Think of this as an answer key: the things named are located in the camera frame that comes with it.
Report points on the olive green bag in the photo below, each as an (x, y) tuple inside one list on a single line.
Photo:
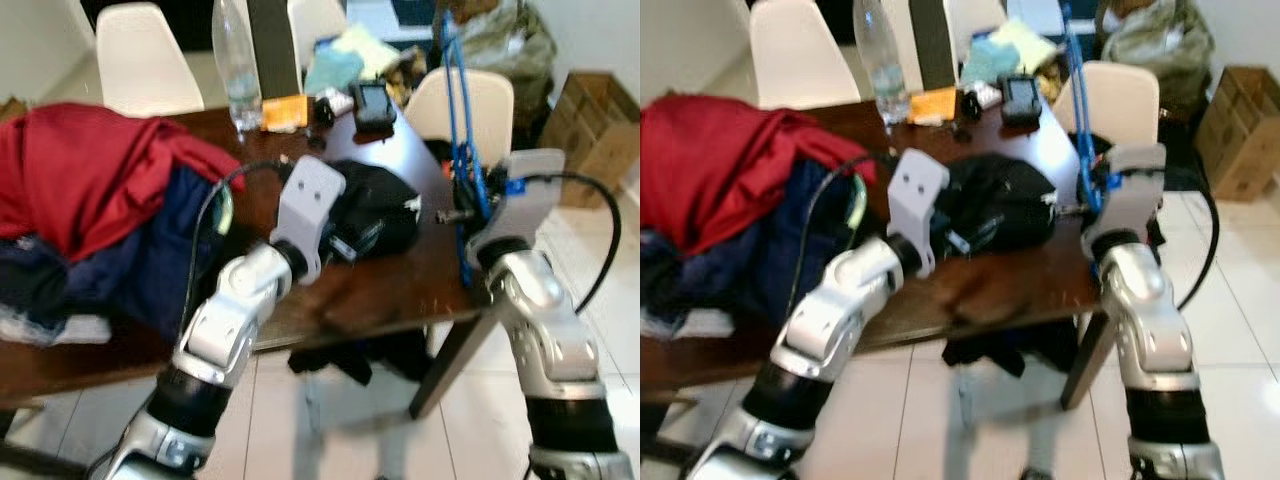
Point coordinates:
[(1160, 45), (510, 50)]

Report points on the black upright panel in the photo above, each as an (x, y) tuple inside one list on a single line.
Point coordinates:
[(930, 40), (272, 45)]

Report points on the pale yellow cloth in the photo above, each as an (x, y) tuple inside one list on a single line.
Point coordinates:
[(370, 48), (1030, 42)]

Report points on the small black box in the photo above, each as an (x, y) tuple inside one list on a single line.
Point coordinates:
[(970, 103), (323, 110)]

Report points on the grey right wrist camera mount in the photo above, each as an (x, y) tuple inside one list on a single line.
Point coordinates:
[(530, 215), (1135, 205)]

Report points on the teal cloth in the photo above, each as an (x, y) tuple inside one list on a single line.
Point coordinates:
[(990, 60), (330, 68)]

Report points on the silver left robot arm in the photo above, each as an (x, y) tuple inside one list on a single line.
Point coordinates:
[(225, 320), (840, 310)]

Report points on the black garment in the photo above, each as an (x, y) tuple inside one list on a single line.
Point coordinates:
[(1010, 195), (385, 200)]

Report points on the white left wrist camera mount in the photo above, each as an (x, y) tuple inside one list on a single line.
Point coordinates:
[(305, 205), (915, 200)]

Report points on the white plastic chair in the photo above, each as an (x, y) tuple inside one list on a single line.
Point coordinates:
[(1130, 100), (490, 100), (145, 60), (800, 55), (965, 25), (312, 25)]

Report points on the white folded cloth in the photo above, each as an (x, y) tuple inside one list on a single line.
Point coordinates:
[(690, 325), (50, 328)]

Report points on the black cloth under table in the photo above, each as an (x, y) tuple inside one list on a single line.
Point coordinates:
[(350, 355), (1010, 345)]

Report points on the navy blue garment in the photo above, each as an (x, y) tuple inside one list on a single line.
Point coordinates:
[(130, 270), (760, 260)]

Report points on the blue plastic hanger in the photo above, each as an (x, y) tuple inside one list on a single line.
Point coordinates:
[(1080, 110), (455, 110)]

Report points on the black handheld device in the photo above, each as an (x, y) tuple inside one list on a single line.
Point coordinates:
[(1018, 98), (373, 103)]

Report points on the brown wooden table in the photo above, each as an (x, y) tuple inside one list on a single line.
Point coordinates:
[(1020, 290), (400, 290)]

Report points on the dark red garment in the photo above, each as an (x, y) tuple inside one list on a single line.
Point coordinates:
[(740, 160), (90, 170)]

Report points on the clear plastic bottle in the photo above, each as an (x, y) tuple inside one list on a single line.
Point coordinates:
[(238, 80), (885, 75)]

